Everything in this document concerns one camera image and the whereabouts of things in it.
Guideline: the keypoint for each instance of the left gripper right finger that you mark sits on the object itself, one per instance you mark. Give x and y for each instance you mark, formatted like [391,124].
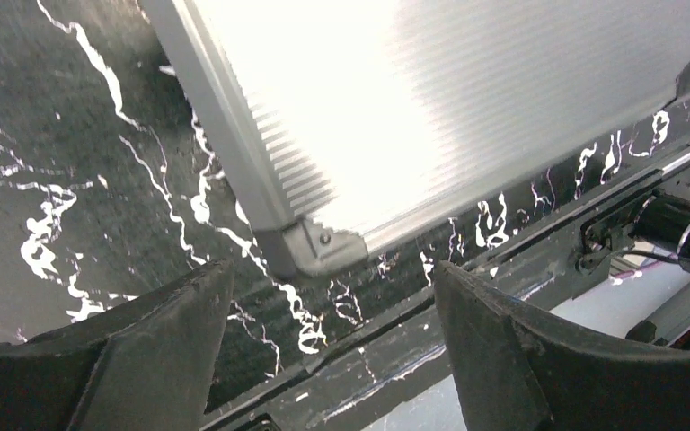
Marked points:
[518,367]

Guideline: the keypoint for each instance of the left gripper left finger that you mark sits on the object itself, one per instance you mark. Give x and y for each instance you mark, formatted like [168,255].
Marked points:
[147,364]

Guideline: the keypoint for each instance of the black poker set case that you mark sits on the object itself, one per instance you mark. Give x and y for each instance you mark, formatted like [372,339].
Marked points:
[346,128]

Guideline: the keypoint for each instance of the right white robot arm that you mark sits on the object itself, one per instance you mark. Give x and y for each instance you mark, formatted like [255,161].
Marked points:
[664,221]

